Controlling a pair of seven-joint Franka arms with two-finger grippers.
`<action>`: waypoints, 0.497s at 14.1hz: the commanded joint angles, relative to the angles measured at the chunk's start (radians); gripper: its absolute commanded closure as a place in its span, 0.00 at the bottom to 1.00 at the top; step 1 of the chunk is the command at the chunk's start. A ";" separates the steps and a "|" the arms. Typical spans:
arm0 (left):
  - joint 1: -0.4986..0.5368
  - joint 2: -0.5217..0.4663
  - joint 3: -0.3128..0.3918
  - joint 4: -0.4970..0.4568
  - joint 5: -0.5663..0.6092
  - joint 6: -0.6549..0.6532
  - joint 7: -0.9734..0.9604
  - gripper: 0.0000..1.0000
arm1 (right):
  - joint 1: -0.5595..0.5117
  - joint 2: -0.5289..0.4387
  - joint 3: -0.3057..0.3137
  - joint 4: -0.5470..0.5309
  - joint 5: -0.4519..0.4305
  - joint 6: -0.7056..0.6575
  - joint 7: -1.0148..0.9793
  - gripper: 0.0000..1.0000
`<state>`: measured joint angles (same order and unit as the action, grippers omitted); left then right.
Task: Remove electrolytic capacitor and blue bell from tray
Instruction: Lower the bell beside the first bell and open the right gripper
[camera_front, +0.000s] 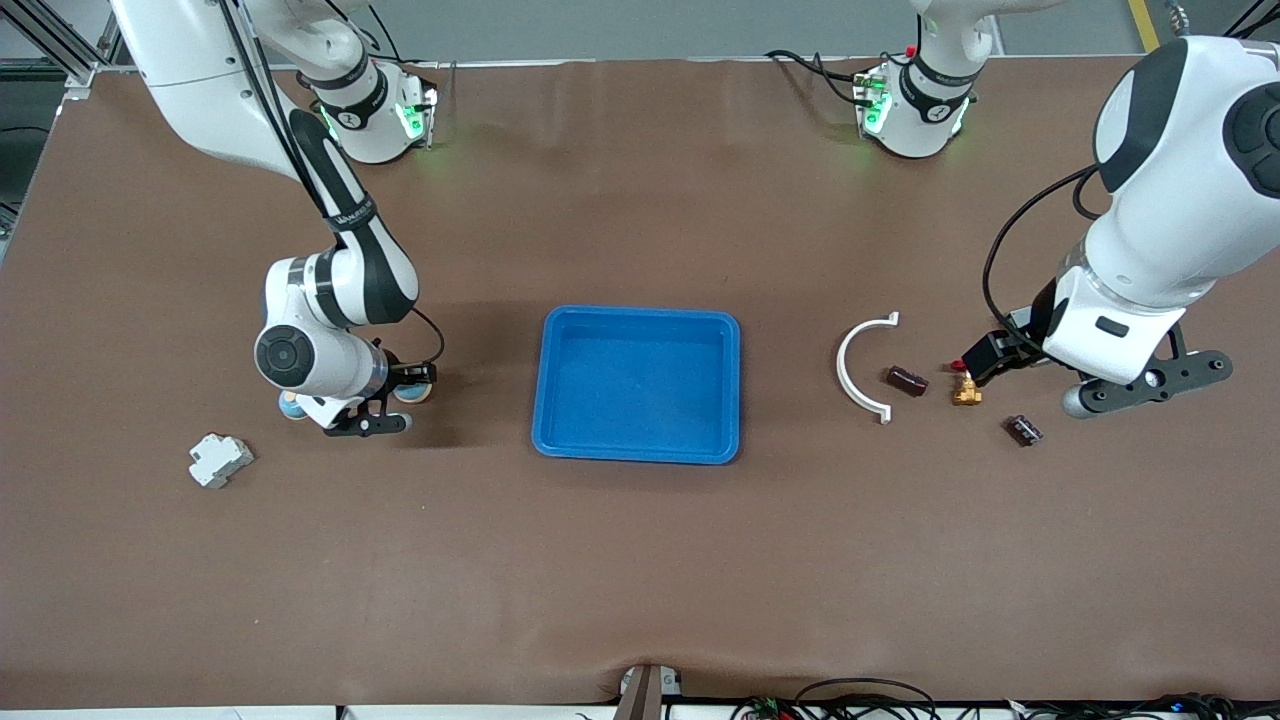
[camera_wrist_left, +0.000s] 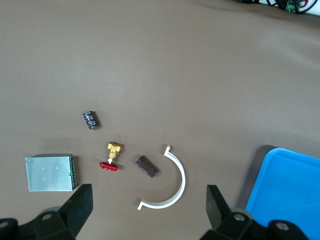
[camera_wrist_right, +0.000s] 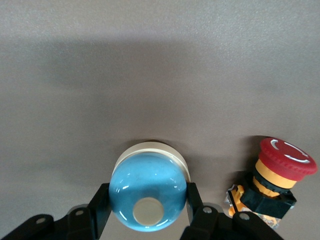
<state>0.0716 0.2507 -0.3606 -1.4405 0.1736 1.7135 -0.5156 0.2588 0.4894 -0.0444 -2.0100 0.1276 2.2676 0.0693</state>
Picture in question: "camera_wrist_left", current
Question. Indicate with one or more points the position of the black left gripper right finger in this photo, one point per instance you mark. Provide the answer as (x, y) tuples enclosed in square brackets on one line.
[(220, 215)]

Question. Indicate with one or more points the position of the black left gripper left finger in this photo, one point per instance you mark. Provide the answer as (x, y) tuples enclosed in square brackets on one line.
[(70, 215)]

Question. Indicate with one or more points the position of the dark brown cylindrical capacitor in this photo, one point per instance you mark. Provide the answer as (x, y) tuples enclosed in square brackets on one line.
[(91, 120), (146, 166)]

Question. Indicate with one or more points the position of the silver metal power supply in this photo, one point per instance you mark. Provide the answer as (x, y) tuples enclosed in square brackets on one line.
[(47, 172)]

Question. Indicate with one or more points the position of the white half-round pipe clamp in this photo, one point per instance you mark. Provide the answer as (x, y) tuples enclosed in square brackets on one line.
[(183, 177)]

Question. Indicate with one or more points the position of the blue plastic tray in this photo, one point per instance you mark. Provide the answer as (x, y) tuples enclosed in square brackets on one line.
[(287, 190)]

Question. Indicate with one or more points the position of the brown table mat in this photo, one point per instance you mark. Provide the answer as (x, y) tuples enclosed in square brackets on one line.
[(150, 62)]

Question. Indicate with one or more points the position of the green terminal connector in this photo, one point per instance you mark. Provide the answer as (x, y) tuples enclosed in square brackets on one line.
[(291, 5)]

